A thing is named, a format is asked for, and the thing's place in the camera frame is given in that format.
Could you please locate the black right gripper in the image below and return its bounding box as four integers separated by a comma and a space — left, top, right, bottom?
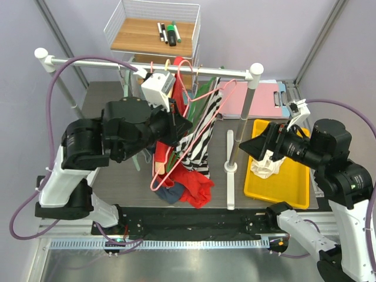
239, 119, 325, 167

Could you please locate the white tank top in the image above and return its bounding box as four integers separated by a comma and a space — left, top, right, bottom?
250, 150, 286, 179

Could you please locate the green plastic hanger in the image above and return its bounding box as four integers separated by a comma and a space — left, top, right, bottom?
166, 78, 220, 172

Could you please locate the black white striped top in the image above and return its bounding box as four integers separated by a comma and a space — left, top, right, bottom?
171, 90, 223, 179

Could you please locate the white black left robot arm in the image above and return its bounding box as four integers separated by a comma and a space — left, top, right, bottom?
35, 97, 193, 234

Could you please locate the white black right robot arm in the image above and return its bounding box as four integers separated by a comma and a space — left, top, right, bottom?
239, 119, 375, 281

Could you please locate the wooden hanger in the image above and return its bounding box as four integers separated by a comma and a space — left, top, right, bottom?
154, 142, 169, 175

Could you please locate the mint green hanger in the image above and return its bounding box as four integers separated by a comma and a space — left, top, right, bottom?
118, 66, 140, 172

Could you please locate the pink clipboard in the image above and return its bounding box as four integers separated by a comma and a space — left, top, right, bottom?
219, 80, 288, 119

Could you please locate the yellow plastic tray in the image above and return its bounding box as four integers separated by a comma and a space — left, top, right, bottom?
244, 119, 311, 210

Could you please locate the red t-shirt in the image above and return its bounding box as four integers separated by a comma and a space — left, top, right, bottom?
152, 56, 215, 209

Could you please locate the navy blue garment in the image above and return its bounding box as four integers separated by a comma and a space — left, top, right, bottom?
155, 182, 186, 204

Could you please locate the black white marker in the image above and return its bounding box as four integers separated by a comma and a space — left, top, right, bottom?
157, 22, 165, 42
160, 23, 169, 44

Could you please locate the green highlighter marker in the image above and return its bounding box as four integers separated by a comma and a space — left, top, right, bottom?
166, 25, 177, 46

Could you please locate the green capped marker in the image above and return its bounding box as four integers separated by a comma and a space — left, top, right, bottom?
172, 21, 182, 43

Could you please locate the silver clothes rack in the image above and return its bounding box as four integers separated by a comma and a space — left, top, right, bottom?
34, 48, 264, 210

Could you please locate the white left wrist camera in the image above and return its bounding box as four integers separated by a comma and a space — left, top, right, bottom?
141, 71, 176, 111

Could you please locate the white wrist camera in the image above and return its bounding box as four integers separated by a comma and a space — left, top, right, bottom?
287, 99, 311, 131
141, 71, 176, 111

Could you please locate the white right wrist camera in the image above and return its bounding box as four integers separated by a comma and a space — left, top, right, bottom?
287, 99, 311, 131

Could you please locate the white wire shelf basket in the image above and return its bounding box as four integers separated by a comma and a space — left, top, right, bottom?
103, 0, 202, 95

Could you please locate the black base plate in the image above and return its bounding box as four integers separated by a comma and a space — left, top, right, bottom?
103, 207, 285, 241

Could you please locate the white slotted cable duct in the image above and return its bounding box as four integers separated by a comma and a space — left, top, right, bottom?
49, 237, 270, 250

